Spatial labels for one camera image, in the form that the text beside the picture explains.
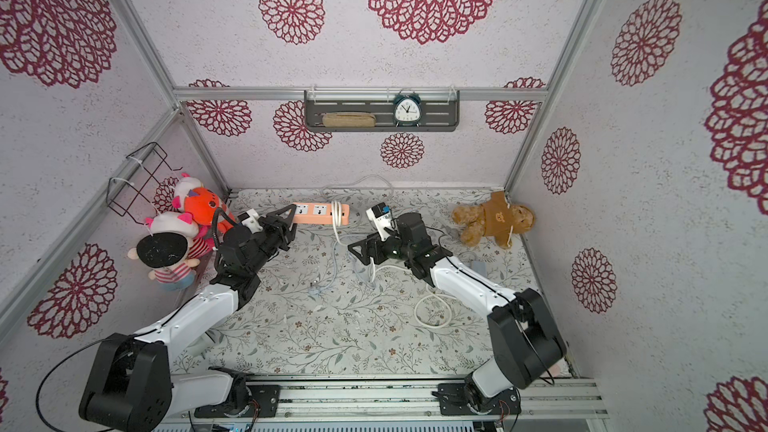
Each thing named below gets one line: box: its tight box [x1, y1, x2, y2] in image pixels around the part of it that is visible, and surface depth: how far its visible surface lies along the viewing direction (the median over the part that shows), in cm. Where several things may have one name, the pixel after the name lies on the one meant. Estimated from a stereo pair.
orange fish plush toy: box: [184, 187, 235, 235], surface depth 90 cm
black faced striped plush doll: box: [127, 211, 213, 291], surface depth 83 cm
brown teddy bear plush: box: [451, 191, 535, 250], surface depth 105 cm
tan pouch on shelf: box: [322, 112, 376, 128], surface depth 90 cm
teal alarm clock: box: [393, 88, 423, 128], surface depth 92 cm
